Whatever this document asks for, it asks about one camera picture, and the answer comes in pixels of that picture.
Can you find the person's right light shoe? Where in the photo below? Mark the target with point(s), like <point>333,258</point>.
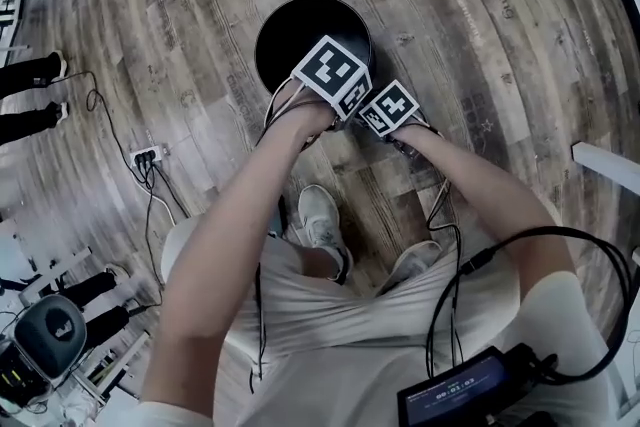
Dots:
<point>415,260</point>

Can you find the black chest device with screen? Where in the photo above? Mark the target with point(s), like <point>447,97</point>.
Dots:
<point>460,390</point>

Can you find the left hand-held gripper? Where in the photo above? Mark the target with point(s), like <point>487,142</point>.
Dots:
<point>330,70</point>

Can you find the person in beige clothes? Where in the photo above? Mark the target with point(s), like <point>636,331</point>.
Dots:
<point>180,245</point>

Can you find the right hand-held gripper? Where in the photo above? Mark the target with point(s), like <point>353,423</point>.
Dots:
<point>389,107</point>

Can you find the person's right forearm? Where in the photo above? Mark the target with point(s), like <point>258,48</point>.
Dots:
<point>490,200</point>

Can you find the white power strip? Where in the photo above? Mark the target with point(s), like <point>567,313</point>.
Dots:
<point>147,155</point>

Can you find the black round bin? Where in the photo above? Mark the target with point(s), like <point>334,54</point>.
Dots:
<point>285,40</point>

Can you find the person's left hand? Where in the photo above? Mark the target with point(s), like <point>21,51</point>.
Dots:
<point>312,120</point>

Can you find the person's right hand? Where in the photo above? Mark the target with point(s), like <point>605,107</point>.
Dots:
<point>417,137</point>

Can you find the person's light shoe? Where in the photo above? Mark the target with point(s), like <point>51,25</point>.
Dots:
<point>322,225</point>
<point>415,260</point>

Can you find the person's left light shoe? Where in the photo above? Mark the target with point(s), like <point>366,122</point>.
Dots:
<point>322,225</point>

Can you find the person's left forearm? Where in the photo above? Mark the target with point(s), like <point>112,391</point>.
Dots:
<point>220,240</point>

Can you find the white table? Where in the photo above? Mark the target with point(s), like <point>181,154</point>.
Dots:
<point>605,165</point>

